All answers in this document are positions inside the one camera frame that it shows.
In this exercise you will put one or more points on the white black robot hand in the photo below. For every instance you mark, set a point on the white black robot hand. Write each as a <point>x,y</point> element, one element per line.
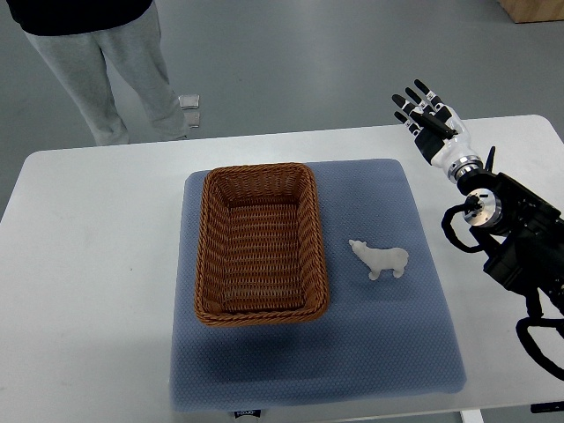
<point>439,133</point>

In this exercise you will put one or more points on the white bear figurine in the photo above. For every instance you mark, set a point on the white bear figurine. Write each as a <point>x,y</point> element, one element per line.
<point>378,260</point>

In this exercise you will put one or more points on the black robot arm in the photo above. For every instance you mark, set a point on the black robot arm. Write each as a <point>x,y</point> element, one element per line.
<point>522,236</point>

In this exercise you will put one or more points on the brown wicker basket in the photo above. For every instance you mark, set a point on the brown wicker basket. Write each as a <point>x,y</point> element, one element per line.
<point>260,253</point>

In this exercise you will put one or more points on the wooden box corner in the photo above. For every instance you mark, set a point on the wooden box corner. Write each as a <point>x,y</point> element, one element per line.
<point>533,11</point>

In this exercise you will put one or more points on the blue quilted mat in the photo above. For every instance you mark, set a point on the blue quilted mat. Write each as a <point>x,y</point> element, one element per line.
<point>392,337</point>

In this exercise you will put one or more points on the lower grey floor plate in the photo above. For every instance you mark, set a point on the lower grey floor plate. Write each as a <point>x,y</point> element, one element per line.
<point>193,119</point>

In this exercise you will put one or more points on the grey floor plate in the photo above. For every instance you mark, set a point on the grey floor plate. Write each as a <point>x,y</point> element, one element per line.
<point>193,119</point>
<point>189,101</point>

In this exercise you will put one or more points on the upper grey floor plate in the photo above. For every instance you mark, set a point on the upper grey floor plate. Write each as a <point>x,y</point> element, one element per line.
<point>189,101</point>

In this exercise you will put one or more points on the black table control panel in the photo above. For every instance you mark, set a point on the black table control panel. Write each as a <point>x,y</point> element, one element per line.
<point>547,407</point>

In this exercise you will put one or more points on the person in grey trousers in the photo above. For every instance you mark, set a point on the person in grey trousers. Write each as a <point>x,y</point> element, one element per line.
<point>77,39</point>

